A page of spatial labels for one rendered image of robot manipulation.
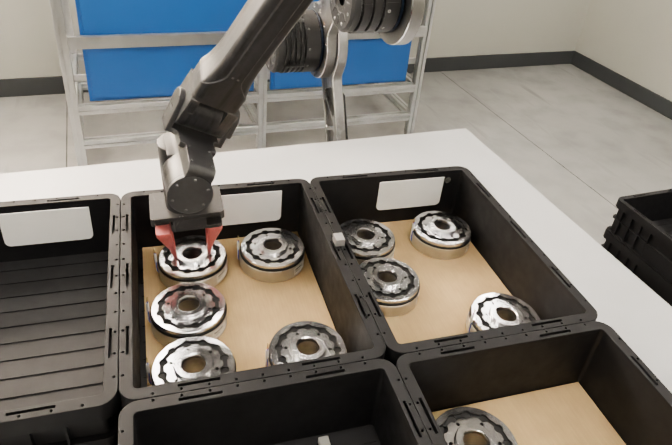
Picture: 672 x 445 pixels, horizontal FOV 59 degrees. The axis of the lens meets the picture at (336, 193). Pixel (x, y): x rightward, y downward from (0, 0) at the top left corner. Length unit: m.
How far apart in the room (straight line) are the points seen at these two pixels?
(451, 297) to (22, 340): 0.62
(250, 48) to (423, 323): 0.47
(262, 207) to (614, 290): 0.73
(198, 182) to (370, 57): 2.29
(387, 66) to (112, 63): 1.29
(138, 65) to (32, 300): 1.86
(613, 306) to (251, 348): 0.73
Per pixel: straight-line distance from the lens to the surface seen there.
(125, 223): 0.91
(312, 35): 1.72
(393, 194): 1.06
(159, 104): 2.79
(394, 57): 3.04
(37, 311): 0.95
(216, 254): 0.94
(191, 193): 0.75
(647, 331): 1.26
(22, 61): 3.65
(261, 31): 0.69
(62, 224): 1.00
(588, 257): 1.39
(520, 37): 4.57
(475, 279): 1.01
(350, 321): 0.80
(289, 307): 0.90
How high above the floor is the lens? 1.45
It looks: 33 degrees down
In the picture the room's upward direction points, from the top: 6 degrees clockwise
